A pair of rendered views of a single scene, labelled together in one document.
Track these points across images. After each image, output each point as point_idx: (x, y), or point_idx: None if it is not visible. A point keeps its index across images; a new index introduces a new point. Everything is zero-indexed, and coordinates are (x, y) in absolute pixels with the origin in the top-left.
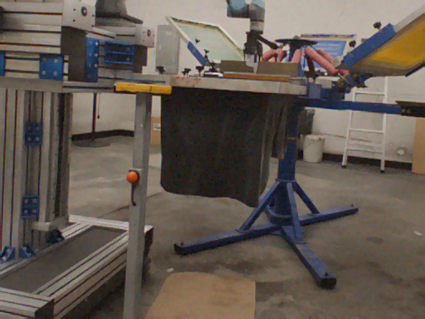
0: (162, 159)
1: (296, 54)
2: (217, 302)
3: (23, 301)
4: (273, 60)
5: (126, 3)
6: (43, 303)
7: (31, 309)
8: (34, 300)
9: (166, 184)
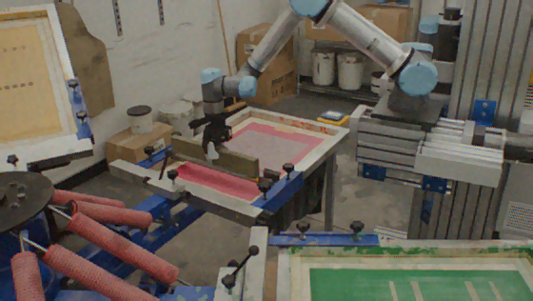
0: (321, 194)
1: (64, 190)
2: (268, 300)
3: (386, 231)
4: (114, 208)
5: None
6: (374, 230)
7: (378, 226)
8: (381, 231)
9: (316, 209)
